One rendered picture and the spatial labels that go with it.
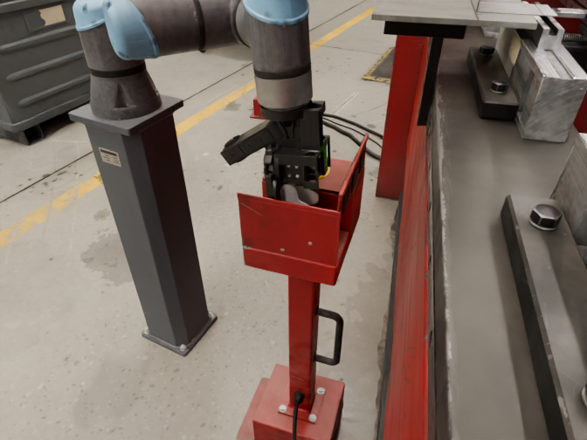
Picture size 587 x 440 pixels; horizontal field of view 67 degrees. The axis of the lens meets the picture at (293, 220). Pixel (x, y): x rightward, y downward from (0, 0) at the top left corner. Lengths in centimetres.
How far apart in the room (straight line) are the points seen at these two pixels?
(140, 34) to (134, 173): 51
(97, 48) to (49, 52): 193
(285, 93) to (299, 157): 9
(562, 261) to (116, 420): 121
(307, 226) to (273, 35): 27
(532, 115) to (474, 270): 32
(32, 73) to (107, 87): 185
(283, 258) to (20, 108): 231
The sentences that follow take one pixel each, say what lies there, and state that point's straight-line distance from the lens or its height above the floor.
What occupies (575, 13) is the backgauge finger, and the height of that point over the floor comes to 100.
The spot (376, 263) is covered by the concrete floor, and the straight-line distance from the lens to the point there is 175.
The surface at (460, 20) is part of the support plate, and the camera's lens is 84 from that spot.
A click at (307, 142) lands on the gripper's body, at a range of 61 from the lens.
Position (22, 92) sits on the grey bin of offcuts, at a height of 29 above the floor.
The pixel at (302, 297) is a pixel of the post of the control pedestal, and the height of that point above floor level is 54.
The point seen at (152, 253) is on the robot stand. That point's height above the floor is 41.
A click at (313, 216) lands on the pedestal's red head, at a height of 79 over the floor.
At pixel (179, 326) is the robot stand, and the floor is 11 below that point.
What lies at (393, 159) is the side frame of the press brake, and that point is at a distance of 200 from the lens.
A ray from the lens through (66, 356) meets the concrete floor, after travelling 161.
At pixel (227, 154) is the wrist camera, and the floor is 86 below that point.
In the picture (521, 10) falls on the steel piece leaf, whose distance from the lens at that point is 93.
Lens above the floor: 118
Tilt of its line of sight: 37 degrees down
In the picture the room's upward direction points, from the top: straight up
